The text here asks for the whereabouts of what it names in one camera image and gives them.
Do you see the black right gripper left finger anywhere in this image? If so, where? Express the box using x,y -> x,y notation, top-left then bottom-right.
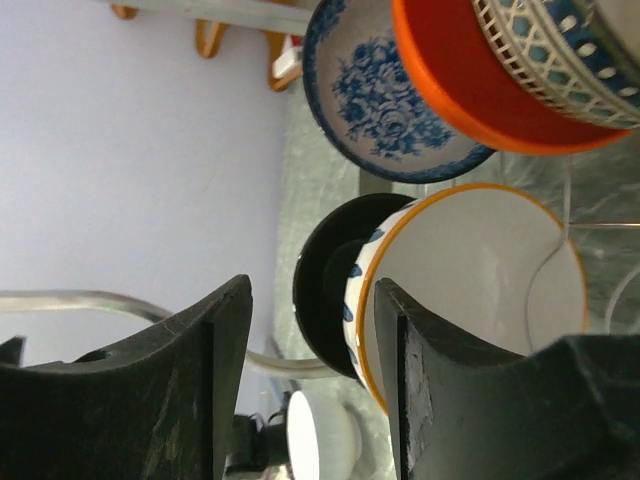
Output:
1,275 -> 251,479

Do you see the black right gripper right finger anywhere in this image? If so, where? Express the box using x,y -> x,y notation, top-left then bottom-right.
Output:
374,279 -> 639,479

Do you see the plain white bowl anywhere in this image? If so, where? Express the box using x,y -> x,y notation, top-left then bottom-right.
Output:
286,390 -> 362,480

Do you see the white bowl orange rim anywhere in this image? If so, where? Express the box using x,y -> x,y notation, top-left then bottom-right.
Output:
343,183 -> 588,410

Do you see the black bowl beige flower exterior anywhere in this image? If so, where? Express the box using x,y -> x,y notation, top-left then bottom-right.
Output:
292,193 -> 413,379

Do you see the blue floral bowl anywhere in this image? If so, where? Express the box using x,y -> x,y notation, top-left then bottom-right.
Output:
302,1 -> 494,184

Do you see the orange plastic bowl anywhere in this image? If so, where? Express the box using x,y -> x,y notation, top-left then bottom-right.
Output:
391,0 -> 629,155

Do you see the beige interior dark bowl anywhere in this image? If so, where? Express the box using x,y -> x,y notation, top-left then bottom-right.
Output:
472,0 -> 639,130

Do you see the steel dish rack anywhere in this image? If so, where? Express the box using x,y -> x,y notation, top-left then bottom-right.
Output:
0,0 -> 640,381

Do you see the wooden shelf rack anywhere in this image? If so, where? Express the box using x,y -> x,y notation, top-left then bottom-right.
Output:
108,3 -> 306,93

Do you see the red white small box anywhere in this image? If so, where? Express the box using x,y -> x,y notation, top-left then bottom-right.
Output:
272,35 -> 303,80

